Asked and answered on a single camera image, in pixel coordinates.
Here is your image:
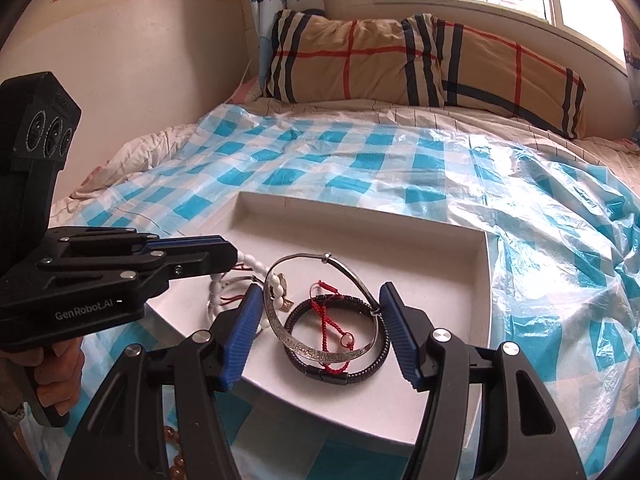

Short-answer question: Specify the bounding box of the blue checkered plastic sheet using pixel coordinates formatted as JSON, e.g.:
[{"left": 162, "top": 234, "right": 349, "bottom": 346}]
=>
[{"left": 50, "top": 100, "right": 639, "bottom": 478}]

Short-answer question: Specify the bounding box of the person's left hand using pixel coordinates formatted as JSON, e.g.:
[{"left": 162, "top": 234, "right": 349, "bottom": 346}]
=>
[{"left": 1, "top": 337, "right": 85, "bottom": 416}]

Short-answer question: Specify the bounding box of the white shallow cardboard box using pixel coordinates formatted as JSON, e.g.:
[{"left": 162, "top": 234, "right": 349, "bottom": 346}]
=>
[{"left": 144, "top": 188, "right": 497, "bottom": 447}]

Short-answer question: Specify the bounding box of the left plaid pillow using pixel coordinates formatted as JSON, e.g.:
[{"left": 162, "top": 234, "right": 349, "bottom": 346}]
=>
[{"left": 264, "top": 10, "right": 445, "bottom": 107}]

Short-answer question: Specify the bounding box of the right plaid pillow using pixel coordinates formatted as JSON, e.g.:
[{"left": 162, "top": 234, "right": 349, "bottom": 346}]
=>
[{"left": 401, "top": 13, "right": 587, "bottom": 140}]

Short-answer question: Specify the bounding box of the amber bead bracelet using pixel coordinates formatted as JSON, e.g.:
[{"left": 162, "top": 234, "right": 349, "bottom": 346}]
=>
[{"left": 162, "top": 424, "right": 189, "bottom": 480}]

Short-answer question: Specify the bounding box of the black leather cord bracelet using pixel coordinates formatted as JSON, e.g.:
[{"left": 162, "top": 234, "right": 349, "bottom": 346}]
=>
[{"left": 282, "top": 294, "right": 392, "bottom": 385}]

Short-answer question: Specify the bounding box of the plaid pillow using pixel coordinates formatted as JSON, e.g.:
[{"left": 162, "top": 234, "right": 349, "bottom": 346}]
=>
[
  {"left": 401, "top": 13, "right": 587, "bottom": 140},
  {"left": 264, "top": 10, "right": 445, "bottom": 107}
]

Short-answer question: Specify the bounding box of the red string bracelet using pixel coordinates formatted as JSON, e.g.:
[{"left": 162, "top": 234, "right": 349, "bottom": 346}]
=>
[{"left": 309, "top": 282, "right": 357, "bottom": 361}]

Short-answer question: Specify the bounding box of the silver bangle bracelet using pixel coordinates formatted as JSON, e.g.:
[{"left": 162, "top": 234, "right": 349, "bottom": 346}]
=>
[{"left": 262, "top": 250, "right": 388, "bottom": 365}]

